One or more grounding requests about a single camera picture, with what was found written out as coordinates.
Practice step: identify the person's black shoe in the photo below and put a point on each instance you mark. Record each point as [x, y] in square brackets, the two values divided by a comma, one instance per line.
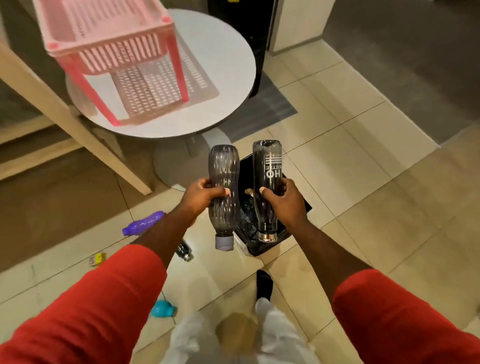
[264, 285]

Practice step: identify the pink plastic rack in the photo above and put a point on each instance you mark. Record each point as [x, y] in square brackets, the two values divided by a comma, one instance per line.
[112, 41]

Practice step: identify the white cabinet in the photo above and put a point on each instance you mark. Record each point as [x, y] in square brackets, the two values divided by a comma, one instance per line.
[298, 22]

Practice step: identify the printed grey bottle silver cap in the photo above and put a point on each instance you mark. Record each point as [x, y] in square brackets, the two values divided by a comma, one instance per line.
[267, 165]

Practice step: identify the purple plastic bottle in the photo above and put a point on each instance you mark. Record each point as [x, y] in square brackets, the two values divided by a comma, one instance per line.
[142, 224]

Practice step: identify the dark bottle silver cap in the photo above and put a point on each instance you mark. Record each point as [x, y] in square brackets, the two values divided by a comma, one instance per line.
[184, 251]

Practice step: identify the small yellow wrapper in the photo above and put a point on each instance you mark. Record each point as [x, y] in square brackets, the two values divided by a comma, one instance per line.
[98, 258]

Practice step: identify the beige wooden frame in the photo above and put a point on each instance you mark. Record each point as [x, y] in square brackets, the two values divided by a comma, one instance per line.
[56, 123]

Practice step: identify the person's right thumb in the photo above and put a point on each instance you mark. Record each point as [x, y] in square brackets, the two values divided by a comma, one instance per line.
[270, 192]

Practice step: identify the person's left hand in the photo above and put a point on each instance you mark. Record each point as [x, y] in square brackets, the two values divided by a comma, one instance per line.
[197, 200]

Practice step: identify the ribbed grey bottle grey cap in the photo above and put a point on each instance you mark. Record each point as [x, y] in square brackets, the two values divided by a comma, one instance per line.
[224, 172]

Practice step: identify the grey floor mat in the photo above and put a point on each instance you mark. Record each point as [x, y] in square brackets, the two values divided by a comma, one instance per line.
[258, 108]

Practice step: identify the teal plastic bottle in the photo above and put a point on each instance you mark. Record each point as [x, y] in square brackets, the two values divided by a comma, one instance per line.
[162, 309]

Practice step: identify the person's right forearm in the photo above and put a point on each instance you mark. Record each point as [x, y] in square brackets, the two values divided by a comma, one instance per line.
[375, 307]

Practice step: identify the round white table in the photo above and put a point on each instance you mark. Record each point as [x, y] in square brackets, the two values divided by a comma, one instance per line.
[221, 75]

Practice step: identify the person's left thumb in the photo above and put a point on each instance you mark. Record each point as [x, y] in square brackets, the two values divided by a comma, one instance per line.
[219, 191]

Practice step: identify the person's right hand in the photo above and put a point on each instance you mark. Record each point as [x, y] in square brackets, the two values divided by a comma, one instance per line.
[287, 208]

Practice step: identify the black waste bin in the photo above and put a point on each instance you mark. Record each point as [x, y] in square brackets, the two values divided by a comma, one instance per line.
[245, 221]

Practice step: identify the black appliance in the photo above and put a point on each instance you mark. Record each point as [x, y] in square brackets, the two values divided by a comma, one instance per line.
[249, 33]

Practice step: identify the person's left forearm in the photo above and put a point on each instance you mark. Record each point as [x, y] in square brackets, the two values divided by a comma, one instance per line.
[112, 300]

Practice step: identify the person's white trouser leg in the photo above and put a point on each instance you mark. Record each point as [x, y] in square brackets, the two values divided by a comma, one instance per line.
[258, 337]

